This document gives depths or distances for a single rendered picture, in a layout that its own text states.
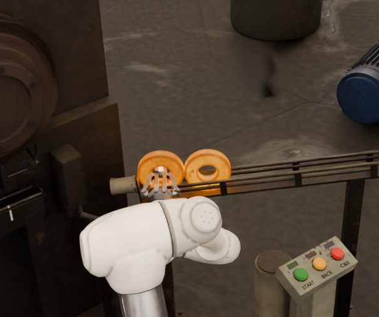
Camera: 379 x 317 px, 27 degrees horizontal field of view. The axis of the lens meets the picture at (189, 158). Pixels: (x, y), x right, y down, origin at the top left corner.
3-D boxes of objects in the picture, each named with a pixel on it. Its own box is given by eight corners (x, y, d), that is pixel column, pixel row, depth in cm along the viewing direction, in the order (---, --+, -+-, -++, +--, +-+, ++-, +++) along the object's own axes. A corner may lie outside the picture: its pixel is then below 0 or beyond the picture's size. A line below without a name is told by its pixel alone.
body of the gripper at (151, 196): (147, 218, 246) (148, 199, 254) (174, 217, 246) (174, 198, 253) (145, 200, 242) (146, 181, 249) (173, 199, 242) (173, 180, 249)
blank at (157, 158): (133, 152, 258) (133, 158, 255) (181, 147, 257) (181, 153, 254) (141, 188, 268) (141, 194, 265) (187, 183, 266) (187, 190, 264)
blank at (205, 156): (181, 151, 258) (181, 156, 256) (228, 145, 257) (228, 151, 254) (187, 188, 267) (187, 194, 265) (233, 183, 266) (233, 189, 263)
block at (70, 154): (55, 205, 274) (45, 148, 260) (75, 196, 278) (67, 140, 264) (70, 221, 267) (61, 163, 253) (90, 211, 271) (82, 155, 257)
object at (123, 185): (113, 188, 269) (110, 174, 265) (140, 185, 268) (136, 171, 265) (112, 199, 264) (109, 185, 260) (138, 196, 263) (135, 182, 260)
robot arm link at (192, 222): (205, 191, 191) (151, 205, 188) (223, 182, 173) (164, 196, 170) (219, 244, 189) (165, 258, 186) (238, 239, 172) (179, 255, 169)
